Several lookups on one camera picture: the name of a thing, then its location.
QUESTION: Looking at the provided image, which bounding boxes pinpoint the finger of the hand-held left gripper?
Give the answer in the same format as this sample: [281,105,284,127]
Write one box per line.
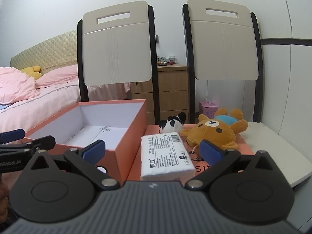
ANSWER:
[22,135,56,152]
[0,129,26,144]

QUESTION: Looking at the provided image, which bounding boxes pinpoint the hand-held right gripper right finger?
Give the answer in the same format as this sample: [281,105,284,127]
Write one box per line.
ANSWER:
[185,139,287,191]

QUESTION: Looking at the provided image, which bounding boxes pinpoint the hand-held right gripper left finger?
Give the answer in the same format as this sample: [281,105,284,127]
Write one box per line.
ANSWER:
[23,140,120,191]

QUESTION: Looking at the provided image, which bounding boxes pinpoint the brown bear plush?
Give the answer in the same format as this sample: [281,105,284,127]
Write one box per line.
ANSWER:
[180,108,249,155]

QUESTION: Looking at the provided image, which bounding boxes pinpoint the orange cardboard box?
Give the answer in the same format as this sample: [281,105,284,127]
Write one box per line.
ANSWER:
[21,99,147,182]

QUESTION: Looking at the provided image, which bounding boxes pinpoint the orange box lid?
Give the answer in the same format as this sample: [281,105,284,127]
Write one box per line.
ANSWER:
[128,124,255,182]

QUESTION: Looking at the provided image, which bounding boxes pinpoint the white tissue pack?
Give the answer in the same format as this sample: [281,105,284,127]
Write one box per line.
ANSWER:
[141,132,196,181]

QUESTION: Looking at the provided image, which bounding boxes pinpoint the black white panda plush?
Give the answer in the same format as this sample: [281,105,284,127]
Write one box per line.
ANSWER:
[158,112,188,134]

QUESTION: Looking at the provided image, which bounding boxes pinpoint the white desktop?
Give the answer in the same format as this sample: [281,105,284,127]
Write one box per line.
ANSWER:
[240,122,312,189]

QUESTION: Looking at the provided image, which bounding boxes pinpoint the white paper sheet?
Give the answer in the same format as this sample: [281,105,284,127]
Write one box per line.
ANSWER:
[58,125,128,151]

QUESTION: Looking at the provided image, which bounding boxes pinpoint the pink carton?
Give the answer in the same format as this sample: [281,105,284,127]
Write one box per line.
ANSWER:
[199,99,219,119]

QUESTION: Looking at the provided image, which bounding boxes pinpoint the yellow plush toy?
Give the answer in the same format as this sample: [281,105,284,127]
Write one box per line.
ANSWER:
[19,66,42,81]

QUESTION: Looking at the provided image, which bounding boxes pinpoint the pink pillow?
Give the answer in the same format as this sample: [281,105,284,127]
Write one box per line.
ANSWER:
[35,64,80,87]

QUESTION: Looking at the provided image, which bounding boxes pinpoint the wooden nightstand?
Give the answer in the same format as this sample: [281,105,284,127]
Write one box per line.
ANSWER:
[130,63,190,125]

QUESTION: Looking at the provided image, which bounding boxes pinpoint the beige quilted headboard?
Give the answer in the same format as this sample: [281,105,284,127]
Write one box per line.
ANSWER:
[10,30,78,75]

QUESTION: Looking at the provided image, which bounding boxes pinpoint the cluster of small colourful things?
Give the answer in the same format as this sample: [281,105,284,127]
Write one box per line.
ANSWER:
[157,55,178,66]

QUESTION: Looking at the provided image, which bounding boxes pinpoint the white wardrobe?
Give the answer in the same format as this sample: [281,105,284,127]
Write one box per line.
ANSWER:
[258,0,312,137]

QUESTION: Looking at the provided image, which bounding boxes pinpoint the beige black chair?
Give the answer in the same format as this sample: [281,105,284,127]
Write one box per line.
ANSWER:
[182,0,265,125]
[77,1,161,125]

